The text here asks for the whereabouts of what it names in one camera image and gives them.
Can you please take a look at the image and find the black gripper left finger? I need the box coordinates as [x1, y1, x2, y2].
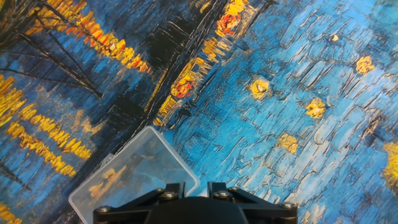
[93, 182, 187, 224]

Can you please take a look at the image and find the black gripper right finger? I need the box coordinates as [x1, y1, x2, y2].
[207, 181, 299, 224]

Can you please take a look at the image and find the white pipette tip box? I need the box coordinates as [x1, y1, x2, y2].
[68, 126, 201, 224]

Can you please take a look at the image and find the starry night print tablecloth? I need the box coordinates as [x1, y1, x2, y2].
[0, 0, 398, 224]

